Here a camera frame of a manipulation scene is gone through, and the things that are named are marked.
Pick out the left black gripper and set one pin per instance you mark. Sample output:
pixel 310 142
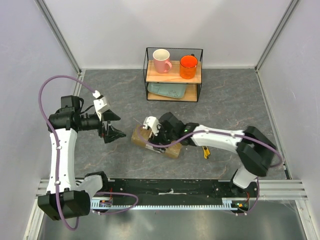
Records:
pixel 111 133

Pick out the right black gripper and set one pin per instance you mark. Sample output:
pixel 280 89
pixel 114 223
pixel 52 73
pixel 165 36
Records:
pixel 158 139

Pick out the brown cardboard express box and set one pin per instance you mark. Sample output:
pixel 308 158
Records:
pixel 139 136

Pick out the yellow utility knife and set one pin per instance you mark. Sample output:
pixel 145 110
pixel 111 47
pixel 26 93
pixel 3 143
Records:
pixel 206 152

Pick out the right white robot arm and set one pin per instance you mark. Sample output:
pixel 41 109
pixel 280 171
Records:
pixel 254 149

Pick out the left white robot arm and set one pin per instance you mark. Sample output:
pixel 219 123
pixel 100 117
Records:
pixel 64 198

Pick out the teal rectangular plate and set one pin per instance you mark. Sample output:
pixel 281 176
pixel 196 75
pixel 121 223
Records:
pixel 172 90

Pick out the orange glass cup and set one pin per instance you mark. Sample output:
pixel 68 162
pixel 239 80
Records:
pixel 188 66

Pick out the pink ceramic mug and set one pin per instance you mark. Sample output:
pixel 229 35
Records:
pixel 161 60

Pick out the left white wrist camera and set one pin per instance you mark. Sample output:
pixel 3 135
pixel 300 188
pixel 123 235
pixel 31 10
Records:
pixel 101 103

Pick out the black wire wooden shelf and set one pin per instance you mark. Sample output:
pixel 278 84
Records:
pixel 150 75

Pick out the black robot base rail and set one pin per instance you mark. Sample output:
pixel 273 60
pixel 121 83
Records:
pixel 180 191

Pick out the slotted cable duct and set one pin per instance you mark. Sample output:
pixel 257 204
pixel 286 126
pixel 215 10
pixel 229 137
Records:
pixel 99 204

